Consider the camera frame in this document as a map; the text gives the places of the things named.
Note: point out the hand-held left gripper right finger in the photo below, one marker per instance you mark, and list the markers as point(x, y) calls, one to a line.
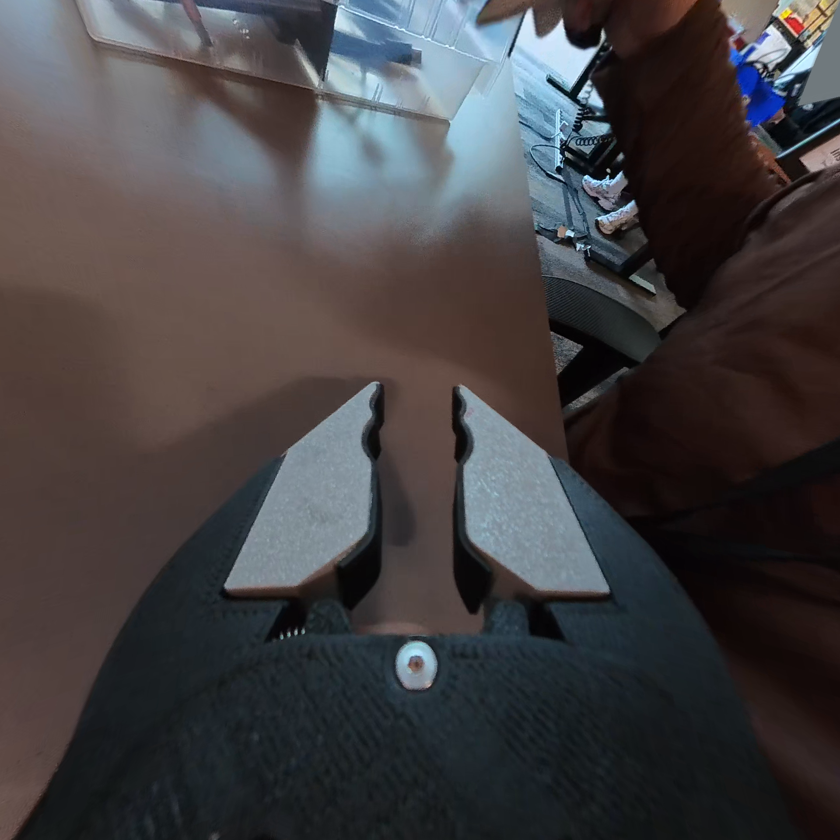
point(525, 518)

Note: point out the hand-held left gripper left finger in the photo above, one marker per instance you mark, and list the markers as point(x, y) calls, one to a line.
point(308, 518)

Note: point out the person's torso brown top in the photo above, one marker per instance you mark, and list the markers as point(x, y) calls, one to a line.
point(735, 459)

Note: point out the black seat chair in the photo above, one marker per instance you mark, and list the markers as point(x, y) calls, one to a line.
point(604, 315)

